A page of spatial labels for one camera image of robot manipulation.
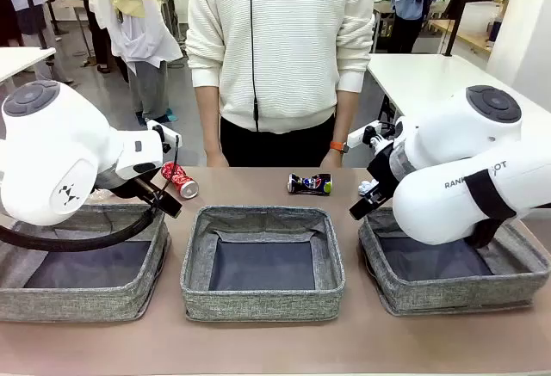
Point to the grey fabric basket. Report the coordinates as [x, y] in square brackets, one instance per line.
[452, 296]
[258, 303]
[64, 303]

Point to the bystander in yellow top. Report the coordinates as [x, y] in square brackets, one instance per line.
[142, 27]

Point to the small white table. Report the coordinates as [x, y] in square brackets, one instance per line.
[21, 59]

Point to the person's right forearm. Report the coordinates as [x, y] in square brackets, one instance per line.
[208, 122]

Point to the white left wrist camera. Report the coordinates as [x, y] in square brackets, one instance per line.
[165, 133]

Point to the person's black trousers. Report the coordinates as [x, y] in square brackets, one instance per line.
[280, 148]

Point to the person's left forearm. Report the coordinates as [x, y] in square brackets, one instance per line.
[346, 113]

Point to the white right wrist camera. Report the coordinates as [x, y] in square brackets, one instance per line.
[363, 136]

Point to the person's white knit sweater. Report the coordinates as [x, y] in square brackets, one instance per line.
[292, 49]

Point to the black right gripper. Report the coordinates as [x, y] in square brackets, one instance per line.
[385, 167]

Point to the crushed dark blue can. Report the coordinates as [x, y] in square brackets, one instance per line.
[310, 184]

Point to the person's right hand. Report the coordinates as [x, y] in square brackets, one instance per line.
[216, 161]

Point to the wooden bench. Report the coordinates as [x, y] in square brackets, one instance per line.
[465, 36]

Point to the black stand pole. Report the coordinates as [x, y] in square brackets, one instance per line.
[451, 36]

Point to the crushed red can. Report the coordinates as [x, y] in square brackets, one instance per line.
[183, 182]

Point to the large white table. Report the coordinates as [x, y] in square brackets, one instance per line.
[430, 75]

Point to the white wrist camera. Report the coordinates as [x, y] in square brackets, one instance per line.
[165, 133]
[363, 136]

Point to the orange wrist watch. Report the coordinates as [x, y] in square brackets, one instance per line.
[339, 146]

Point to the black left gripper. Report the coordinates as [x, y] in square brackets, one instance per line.
[122, 186]

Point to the white storage box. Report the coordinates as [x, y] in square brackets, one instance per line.
[482, 19]

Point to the white paper ball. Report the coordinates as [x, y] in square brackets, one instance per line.
[367, 187]

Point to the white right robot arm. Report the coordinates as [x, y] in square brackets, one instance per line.
[452, 143]

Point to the person's left hand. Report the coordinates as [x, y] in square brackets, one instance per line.
[332, 160]

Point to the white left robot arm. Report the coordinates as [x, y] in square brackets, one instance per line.
[43, 156]

